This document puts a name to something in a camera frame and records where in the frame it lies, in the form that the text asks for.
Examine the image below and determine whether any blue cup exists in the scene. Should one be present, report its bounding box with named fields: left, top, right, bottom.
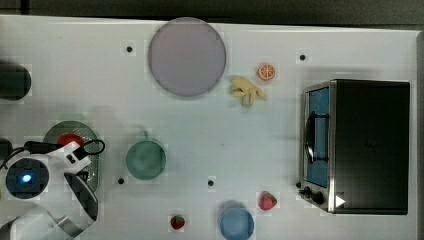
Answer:
left=220, top=208, right=255, bottom=240

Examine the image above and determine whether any red strawberry toy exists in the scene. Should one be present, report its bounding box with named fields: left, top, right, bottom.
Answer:
left=170, top=215, right=185, bottom=230

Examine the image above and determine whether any green cup with handle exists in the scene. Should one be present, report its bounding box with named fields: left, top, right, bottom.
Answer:
left=126, top=131, right=167, bottom=180

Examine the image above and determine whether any orange slice toy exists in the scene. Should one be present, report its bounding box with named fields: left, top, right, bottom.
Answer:
left=257, top=64, right=275, bottom=81

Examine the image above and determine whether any green oval strainer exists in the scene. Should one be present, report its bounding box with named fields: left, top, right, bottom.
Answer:
left=43, top=120, right=99, bottom=191

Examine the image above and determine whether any grey round plate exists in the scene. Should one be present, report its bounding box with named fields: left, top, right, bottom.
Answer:
left=148, top=17, right=226, bottom=97

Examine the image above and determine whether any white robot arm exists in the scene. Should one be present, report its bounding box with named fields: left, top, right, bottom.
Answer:
left=1, top=141, right=99, bottom=240

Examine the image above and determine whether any pink strawberry toy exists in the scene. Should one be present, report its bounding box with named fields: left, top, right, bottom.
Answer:
left=259, top=191, right=278, bottom=211

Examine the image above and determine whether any yellow peeled banana toy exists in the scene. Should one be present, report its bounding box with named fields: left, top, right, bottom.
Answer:
left=231, top=77, right=267, bottom=107

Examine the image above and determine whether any black pan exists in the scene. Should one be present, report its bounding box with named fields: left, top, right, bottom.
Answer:
left=0, top=63, right=31, bottom=101

